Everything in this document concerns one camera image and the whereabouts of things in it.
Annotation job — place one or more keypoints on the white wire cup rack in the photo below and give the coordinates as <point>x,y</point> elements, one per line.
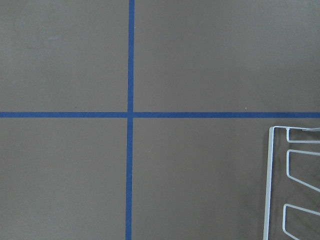
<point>269,173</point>

